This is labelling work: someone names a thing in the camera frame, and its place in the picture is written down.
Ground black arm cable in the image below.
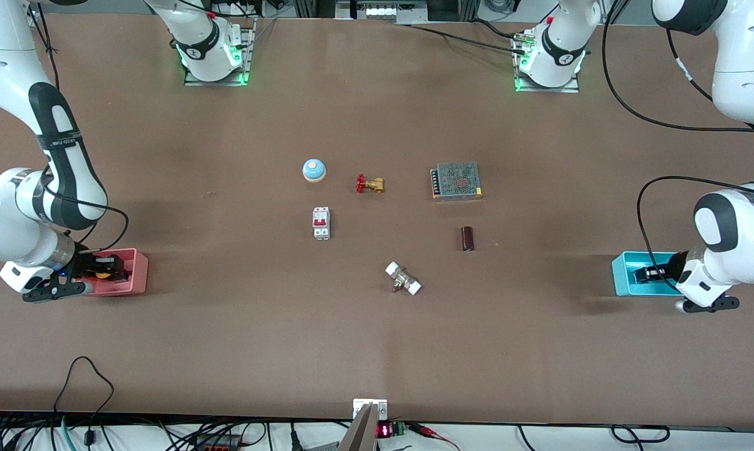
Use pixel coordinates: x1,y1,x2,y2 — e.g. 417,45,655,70
601,0,754,294
29,3,130,253

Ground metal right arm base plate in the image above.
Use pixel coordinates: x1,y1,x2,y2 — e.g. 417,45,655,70
183,19,256,87

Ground grey metal beam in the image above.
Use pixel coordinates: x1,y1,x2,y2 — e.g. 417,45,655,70
336,403,379,451

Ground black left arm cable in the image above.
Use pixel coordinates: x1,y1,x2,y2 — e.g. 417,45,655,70
601,0,754,294

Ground red clip lead wire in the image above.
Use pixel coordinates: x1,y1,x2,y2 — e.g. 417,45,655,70
407,422,460,451

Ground white power strip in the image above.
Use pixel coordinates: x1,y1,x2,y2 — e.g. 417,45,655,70
336,0,429,23

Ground thin black looped cable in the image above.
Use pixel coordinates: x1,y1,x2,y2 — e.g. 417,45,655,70
53,356,116,433

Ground black coiled cable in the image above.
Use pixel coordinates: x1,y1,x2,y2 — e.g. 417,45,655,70
611,424,671,445

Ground white metal bracket plate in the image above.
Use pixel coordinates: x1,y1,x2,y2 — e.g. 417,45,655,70
353,398,388,421

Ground black cable to base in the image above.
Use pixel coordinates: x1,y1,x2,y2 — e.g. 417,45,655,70
393,19,528,54

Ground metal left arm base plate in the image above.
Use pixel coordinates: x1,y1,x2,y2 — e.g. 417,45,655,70
514,34,581,94

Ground brass fitting white caps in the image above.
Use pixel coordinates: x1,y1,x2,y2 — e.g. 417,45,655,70
385,261,423,296

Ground metal mesh power supply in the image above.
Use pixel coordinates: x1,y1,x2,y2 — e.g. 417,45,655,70
430,162,483,202

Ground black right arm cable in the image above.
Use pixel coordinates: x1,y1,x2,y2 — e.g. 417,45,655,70
29,3,130,253

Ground cyan plastic box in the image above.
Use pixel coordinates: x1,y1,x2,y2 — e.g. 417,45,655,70
611,251,686,297

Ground pink plastic box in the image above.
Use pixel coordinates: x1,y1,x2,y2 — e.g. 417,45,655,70
84,248,149,297

